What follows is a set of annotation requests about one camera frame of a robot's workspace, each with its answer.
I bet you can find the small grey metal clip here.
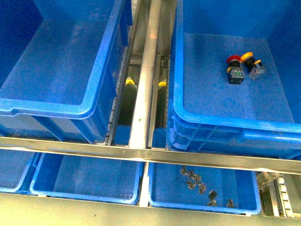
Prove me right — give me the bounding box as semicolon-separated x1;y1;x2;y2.
198;183;206;194

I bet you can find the blue target bin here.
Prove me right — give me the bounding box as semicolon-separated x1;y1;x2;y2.
166;0;301;160

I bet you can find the lower blue bin with parts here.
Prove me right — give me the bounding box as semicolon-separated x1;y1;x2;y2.
148;163;261;215

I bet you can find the lower blue bin far left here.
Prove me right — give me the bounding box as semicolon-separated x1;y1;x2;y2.
0;149;41;195

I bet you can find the yellow mushroom push button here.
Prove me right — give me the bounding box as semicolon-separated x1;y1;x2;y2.
240;52;266;81

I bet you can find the blue empty middle bin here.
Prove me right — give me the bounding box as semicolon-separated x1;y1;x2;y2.
0;0;133;144

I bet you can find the metal rack front rail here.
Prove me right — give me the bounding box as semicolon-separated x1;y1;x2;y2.
0;137;301;175

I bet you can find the red mushroom push button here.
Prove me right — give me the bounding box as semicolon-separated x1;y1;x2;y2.
226;55;245;85

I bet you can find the small black contact block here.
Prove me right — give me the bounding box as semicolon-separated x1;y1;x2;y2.
208;190;218;201

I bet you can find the metal rack divider bar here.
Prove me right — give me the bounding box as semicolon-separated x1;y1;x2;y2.
128;0;162;149

